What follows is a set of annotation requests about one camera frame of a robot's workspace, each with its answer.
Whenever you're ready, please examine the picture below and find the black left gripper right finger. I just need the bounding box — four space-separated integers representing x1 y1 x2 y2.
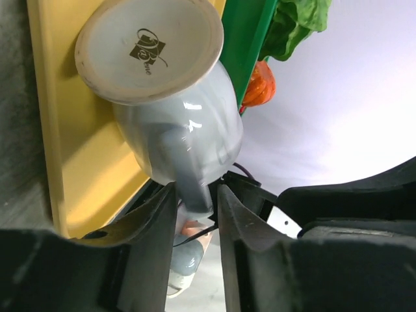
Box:
218 185 415 311

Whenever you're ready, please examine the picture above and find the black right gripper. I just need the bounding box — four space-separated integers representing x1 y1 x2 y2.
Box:
222 159 415 236

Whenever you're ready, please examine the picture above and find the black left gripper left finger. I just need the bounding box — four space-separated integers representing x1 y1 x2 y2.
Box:
1 184 177 311

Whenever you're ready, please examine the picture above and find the small grey cup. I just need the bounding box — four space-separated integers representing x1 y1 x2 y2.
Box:
75 1 243 220

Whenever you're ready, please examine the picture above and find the yellow tray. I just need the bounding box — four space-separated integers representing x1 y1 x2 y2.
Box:
25 0 228 240

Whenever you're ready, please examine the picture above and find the orange toy pumpkin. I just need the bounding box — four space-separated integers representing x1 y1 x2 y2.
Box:
242 60 276 107

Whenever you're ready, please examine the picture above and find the green toy cabbage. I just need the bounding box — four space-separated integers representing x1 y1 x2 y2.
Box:
258 0 332 61

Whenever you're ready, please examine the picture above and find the green plastic bin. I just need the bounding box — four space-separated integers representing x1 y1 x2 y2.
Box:
220 0 278 110

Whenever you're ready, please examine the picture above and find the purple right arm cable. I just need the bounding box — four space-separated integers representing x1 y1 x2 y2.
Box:
232 162 255 179

